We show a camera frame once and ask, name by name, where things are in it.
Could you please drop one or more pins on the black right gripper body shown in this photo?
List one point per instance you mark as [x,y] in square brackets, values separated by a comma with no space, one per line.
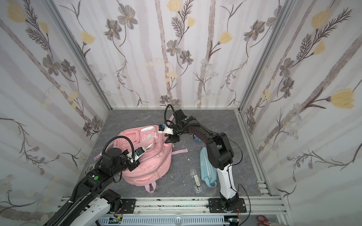
[171,137]

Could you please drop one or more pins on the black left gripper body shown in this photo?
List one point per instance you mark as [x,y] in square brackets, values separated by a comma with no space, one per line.
[133,165]

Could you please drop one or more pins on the pink school backpack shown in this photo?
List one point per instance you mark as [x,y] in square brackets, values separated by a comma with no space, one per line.
[155,163]

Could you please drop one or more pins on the light blue pencil case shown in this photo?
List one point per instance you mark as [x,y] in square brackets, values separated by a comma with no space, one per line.
[208,172]

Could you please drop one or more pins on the blue pencil sharpener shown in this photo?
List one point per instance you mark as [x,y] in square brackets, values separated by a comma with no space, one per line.
[196,138]

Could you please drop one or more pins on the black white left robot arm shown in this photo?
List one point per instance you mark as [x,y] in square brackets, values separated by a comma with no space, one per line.
[89,194]

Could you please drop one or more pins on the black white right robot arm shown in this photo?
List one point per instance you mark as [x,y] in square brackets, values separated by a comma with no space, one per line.
[219,150]

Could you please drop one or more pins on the clear plastic stapler box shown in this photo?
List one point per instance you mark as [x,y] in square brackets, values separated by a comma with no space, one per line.
[196,181]

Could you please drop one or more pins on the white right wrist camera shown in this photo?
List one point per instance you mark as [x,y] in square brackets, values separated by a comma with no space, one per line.
[162,128]

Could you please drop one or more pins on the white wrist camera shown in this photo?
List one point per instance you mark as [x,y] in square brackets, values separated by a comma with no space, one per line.
[138,153]
[162,128]

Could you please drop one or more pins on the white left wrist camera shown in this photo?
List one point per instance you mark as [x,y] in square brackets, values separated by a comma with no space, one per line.
[138,153]

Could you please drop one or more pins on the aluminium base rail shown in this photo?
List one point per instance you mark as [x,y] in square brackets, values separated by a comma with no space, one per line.
[191,211]

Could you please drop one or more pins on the red handled scissors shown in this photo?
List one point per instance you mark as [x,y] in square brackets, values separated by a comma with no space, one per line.
[262,220]

